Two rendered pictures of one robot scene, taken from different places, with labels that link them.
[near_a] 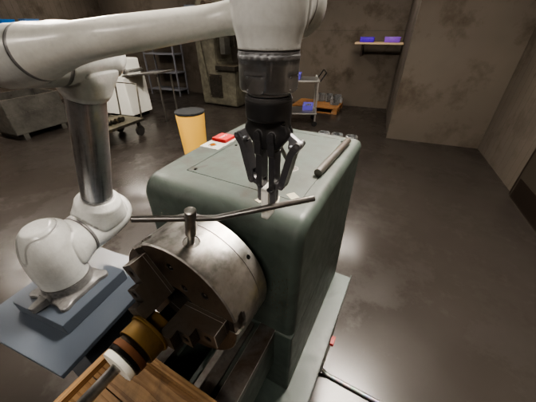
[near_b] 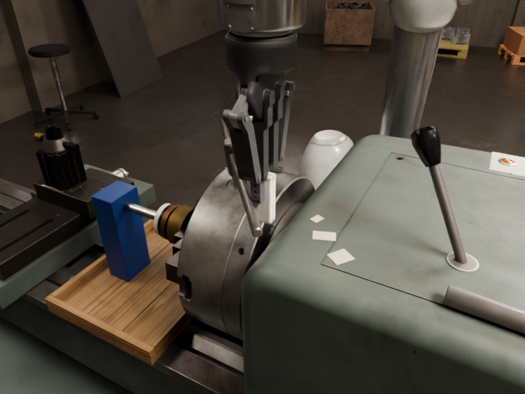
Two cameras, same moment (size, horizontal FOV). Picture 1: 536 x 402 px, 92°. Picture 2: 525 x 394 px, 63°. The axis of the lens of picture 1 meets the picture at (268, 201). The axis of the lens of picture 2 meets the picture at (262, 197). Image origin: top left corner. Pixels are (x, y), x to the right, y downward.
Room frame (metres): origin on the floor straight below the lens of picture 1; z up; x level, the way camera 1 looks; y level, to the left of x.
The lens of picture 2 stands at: (0.43, -0.46, 1.59)
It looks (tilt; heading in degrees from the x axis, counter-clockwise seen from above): 32 degrees down; 90
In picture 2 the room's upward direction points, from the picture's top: straight up
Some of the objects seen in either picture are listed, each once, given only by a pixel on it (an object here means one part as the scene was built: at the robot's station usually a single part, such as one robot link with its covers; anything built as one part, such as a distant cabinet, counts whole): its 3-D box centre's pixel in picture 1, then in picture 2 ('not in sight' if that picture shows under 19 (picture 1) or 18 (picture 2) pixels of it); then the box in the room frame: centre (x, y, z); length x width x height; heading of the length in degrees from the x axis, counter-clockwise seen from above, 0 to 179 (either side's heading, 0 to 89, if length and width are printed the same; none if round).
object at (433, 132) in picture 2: not in sight; (426, 145); (0.62, -0.01, 1.38); 0.04 x 0.03 x 0.05; 152
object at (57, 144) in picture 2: not in sight; (55, 141); (-0.10, 0.54, 1.13); 0.08 x 0.08 x 0.03
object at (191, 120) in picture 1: (193, 133); not in sight; (3.68, 1.09, 0.32); 0.40 x 0.40 x 0.64
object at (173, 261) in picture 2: (202, 326); (188, 259); (0.30, 0.13, 1.09); 0.12 x 0.11 x 0.05; 62
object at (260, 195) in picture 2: (277, 192); (254, 187); (0.42, -0.02, 1.33); 0.03 x 0.01 x 0.05; 62
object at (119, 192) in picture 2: not in sight; (123, 232); (0.11, 0.34, 1.00); 0.08 x 0.06 x 0.23; 62
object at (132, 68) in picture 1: (124, 87); not in sight; (5.85, 3.03, 0.56); 2.36 x 0.60 x 1.11; 70
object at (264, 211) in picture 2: (269, 201); (261, 198); (0.43, 0.00, 1.30); 0.03 x 0.01 x 0.07; 152
